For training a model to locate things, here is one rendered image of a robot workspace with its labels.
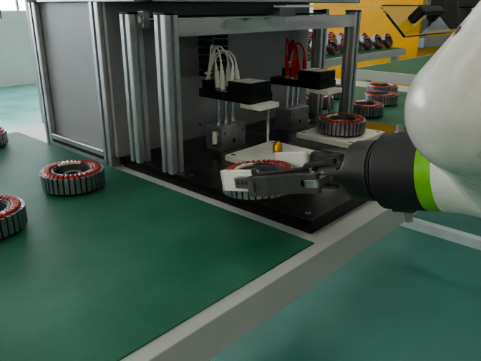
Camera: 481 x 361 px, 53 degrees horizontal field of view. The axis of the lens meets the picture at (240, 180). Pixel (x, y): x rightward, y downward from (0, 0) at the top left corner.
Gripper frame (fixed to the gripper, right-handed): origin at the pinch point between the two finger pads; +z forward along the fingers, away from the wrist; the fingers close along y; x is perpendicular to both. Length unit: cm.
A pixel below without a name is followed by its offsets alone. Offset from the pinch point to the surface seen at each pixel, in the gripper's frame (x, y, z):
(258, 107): 8.2, 18.2, 14.6
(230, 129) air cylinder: 4.1, 20.2, 25.1
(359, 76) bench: 7, 178, 84
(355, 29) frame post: 22, 63, 18
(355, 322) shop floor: -76, 81, 42
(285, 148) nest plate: -1.6, 25.5, 15.3
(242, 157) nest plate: -1.0, 14.5, 17.5
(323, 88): 8.9, 43.8, 16.3
